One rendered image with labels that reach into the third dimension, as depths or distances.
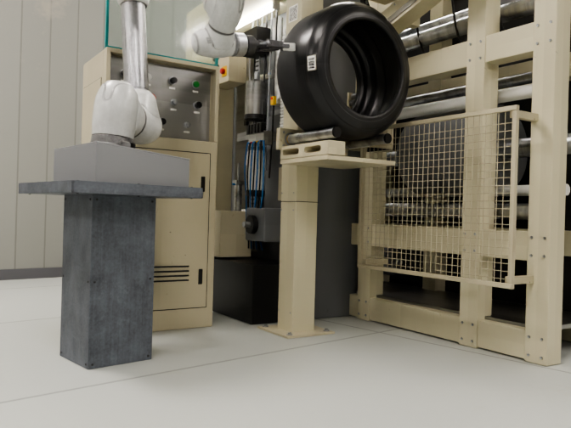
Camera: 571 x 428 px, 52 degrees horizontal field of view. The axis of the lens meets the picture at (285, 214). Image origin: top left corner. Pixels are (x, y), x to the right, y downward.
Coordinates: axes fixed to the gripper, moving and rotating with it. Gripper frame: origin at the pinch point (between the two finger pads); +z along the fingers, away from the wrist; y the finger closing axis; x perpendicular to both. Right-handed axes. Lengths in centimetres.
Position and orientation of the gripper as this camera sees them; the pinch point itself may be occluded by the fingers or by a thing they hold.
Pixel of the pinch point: (287, 47)
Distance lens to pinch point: 246.5
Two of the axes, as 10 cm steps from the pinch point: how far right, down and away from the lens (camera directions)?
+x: 0.9, 9.9, 0.8
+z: 8.3, -1.2, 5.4
